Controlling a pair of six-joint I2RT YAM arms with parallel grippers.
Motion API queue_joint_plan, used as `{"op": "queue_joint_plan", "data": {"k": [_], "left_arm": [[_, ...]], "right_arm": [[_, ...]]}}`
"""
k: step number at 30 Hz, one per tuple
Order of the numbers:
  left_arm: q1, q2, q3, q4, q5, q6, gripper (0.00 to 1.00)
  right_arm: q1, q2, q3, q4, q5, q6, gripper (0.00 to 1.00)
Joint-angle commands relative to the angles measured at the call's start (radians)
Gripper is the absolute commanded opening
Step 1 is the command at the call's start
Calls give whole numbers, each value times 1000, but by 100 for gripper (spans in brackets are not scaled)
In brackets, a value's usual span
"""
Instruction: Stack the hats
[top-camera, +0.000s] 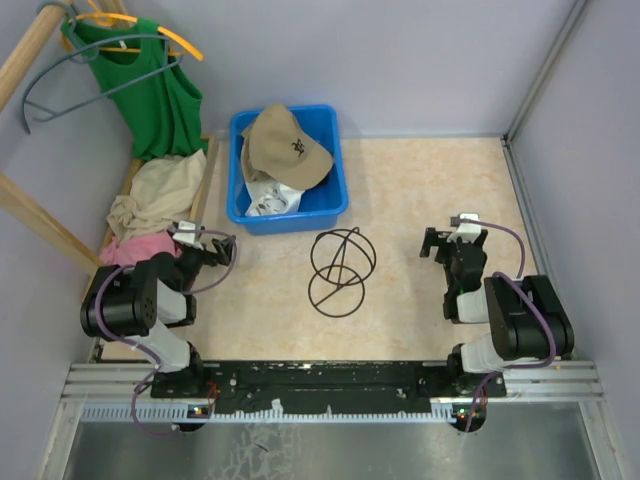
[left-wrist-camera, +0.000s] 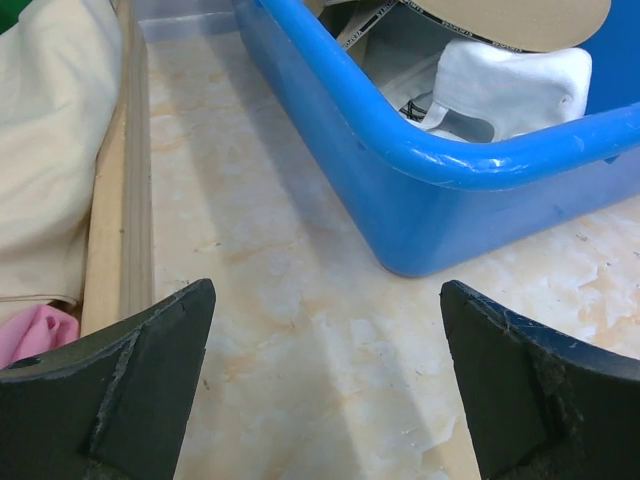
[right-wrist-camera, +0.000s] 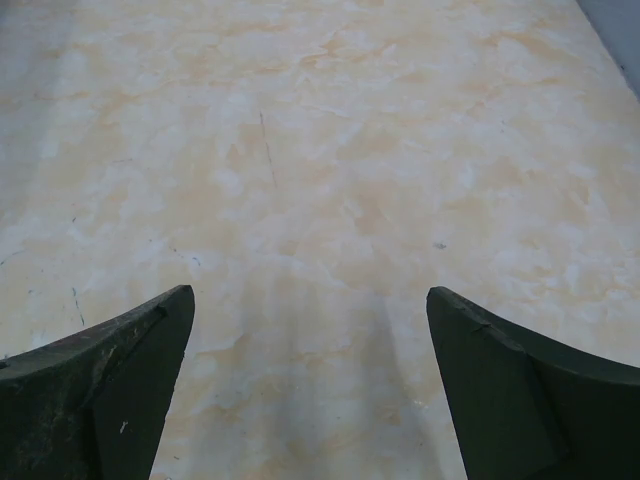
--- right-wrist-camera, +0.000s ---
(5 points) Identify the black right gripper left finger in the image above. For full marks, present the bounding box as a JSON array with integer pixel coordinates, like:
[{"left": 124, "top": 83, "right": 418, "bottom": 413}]
[{"left": 1, "top": 285, "right": 194, "bottom": 479}]

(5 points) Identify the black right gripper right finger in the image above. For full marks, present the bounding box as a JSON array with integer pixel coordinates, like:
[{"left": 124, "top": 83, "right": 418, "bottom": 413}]
[{"left": 426, "top": 286, "right": 639, "bottom": 480}]

